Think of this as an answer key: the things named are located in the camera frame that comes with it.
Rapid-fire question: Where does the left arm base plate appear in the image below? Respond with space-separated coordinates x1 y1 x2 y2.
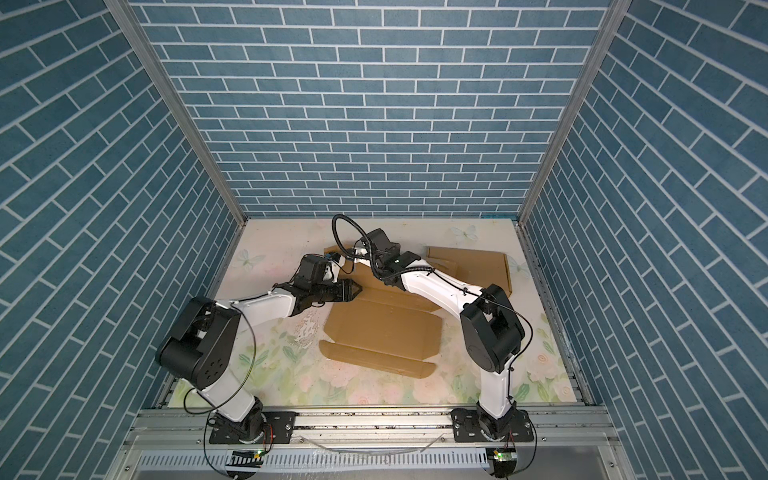
208 410 297 447

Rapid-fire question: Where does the right green circuit board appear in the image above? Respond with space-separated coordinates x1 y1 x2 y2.
486 447 518 469

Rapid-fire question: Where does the aluminium corner post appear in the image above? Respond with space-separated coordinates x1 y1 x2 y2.
104 0 247 226
518 0 631 226

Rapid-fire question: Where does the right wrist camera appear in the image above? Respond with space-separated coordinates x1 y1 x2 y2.
352 246 371 267

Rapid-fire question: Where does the green circuit board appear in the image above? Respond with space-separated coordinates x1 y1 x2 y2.
225 450 266 471
486 447 518 469

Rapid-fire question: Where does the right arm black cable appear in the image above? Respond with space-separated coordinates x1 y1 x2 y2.
331 214 539 475

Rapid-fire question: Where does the left green circuit board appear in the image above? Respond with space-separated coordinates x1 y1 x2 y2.
225 450 266 471

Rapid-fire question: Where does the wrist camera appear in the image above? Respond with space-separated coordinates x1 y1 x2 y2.
352 246 371 267
324 252 347 282

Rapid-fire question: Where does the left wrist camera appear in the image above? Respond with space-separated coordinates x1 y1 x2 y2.
324 252 347 282

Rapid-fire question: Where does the right aluminium corner post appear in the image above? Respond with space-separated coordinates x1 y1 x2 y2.
518 0 631 226

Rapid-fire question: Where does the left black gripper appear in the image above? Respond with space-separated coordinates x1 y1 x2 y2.
309 277 363 303

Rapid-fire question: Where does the cardboard box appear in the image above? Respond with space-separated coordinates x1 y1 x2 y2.
425 246 512 296
319 264 461 379

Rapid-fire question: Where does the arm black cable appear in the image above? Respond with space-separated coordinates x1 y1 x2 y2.
331 214 539 475
182 251 355 479

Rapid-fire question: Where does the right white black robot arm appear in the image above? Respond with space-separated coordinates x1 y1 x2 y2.
345 229 526 440

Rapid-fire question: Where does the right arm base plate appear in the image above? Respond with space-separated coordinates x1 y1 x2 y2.
450 405 535 443

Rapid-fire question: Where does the left aluminium corner post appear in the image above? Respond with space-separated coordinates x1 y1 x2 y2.
104 0 247 226

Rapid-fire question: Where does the aluminium mounting rail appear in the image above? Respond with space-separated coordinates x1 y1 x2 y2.
108 404 633 479

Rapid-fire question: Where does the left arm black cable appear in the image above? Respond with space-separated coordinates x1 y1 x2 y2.
182 251 355 479

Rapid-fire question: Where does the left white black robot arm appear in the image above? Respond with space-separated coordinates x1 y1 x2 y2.
156 253 362 424

